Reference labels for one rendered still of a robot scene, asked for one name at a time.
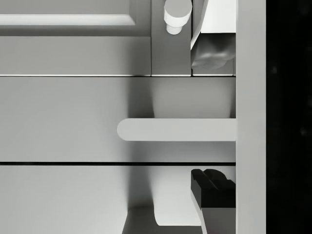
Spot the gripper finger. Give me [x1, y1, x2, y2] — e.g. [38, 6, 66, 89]
[191, 0, 236, 71]
[191, 168, 236, 234]

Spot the white cabinet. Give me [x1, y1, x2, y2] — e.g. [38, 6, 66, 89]
[0, 0, 236, 234]

